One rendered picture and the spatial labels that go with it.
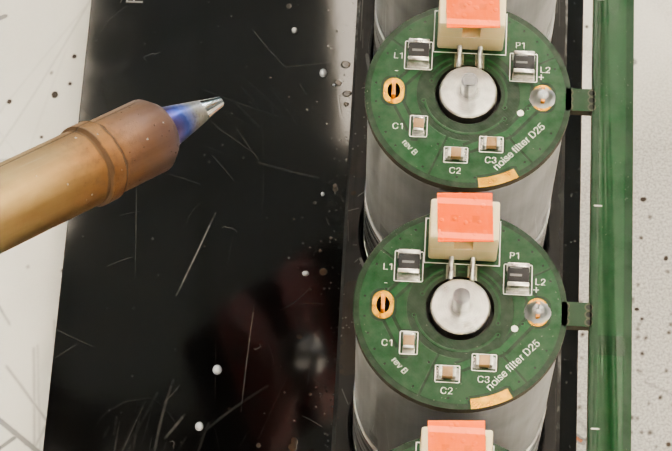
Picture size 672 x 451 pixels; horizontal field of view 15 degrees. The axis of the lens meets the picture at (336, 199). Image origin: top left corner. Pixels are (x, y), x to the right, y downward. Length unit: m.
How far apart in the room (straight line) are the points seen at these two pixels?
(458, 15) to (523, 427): 0.05
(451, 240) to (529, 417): 0.03
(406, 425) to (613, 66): 0.05
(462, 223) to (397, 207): 0.02
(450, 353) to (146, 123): 0.06
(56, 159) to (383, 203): 0.08
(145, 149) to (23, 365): 0.11
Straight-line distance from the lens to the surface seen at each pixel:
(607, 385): 0.30
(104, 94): 0.37
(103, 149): 0.25
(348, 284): 0.34
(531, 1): 0.33
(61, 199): 0.25
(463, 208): 0.30
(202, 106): 0.27
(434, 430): 0.29
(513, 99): 0.31
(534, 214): 0.32
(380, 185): 0.32
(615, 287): 0.30
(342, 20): 0.37
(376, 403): 0.31
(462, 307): 0.29
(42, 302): 0.37
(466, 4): 0.31
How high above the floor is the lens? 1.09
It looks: 65 degrees down
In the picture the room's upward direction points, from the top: straight up
